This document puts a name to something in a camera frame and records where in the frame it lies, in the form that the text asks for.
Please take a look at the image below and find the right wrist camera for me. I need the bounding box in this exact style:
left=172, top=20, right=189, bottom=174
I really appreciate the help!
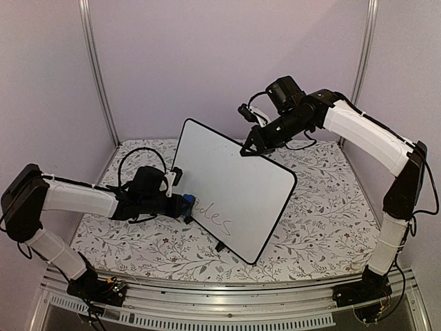
left=238, top=103, right=258, bottom=123

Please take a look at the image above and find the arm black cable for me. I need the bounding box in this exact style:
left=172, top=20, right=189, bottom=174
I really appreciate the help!
left=116, top=147, right=168, bottom=189
left=246, top=90, right=320, bottom=149

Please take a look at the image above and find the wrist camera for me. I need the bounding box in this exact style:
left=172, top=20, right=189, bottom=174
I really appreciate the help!
left=172, top=167, right=183, bottom=186
left=238, top=103, right=258, bottom=123

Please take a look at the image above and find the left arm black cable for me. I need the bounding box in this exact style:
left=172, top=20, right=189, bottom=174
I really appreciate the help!
left=116, top=147, right=168, bottom=189

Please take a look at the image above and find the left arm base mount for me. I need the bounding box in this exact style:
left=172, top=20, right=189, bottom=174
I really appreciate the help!
left=67, top=274, right=127, bottom=307

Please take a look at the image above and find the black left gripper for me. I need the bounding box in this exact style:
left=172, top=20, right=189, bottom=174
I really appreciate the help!
left=141, top=194, right=190, bottom=219

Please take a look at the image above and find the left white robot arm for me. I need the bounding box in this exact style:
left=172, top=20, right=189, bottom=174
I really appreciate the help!
left=1, top=163, right=196, bottom=299

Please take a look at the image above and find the right aluminium corner post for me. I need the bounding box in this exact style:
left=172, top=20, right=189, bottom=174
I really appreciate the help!
left=339, top=0, right=379, bottom=146

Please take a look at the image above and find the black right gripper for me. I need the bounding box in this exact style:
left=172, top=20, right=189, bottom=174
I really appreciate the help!
left=239, top=110, right=310, bottom=159

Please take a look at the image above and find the small black-framed whiteboard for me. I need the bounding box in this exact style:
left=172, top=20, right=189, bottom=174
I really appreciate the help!
left=173, top=119, right=298, bottom=265

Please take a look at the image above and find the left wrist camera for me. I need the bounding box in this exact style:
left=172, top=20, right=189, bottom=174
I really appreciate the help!
left=172, top=167, right=183, bottom=186

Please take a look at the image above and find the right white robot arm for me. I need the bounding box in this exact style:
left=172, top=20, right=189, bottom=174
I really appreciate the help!
left=238, top=76, right=429, bottom=301

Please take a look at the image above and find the left aluminium corner post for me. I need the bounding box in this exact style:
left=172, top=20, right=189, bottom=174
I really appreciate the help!
left=78, top=0, right=120, bottom=147

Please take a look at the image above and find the blue whiteboard eraser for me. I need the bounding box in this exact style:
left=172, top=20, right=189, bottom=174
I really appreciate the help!
left=182, top=194, right=196, bottom=217

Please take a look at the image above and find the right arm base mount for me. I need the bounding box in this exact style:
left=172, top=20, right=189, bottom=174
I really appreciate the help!
left=332, top=268, right=392, bottom=308

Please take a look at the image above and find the aluminium corner post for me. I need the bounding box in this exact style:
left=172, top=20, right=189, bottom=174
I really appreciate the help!
left=78, top=0, right=120, bottom=147
left=339, top=0, right=379, bottom=146

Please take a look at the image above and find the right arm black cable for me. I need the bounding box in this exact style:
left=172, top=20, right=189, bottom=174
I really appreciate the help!
left=246, top=90, right=320, bottom=149

